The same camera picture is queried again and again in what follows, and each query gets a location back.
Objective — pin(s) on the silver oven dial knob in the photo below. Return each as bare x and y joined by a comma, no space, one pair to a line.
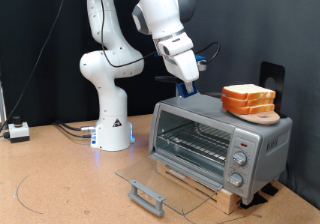
235,179
240,158

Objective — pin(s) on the black metal bookend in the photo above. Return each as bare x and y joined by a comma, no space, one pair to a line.
266,70

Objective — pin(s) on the black backdrop curtain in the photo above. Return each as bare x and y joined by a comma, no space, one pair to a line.
56,84

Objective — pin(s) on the small wooden serving board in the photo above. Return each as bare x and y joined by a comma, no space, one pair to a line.
263,118

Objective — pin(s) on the dark grey backdrop curtain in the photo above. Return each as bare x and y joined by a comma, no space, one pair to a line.
233,34

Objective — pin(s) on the silver toaster oven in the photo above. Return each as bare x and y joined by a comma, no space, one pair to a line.
266,140

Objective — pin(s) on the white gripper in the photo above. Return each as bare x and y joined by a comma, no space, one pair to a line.
183,65

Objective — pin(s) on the thin metal stand pole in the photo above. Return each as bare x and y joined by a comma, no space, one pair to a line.
2,110

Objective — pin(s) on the wrist camera blue mount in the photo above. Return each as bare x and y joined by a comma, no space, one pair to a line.
201,65

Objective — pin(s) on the blue spatula grip block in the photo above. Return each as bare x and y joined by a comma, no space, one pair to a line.
182,90

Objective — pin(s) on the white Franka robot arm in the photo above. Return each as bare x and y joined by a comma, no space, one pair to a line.
110,117

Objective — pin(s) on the black foam pad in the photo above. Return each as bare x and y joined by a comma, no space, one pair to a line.
270,190
256,200

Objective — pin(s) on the white emergency stop box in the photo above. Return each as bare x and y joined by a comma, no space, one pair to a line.
18,132

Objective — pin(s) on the wooden slatted crate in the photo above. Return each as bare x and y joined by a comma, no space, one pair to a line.
226,200

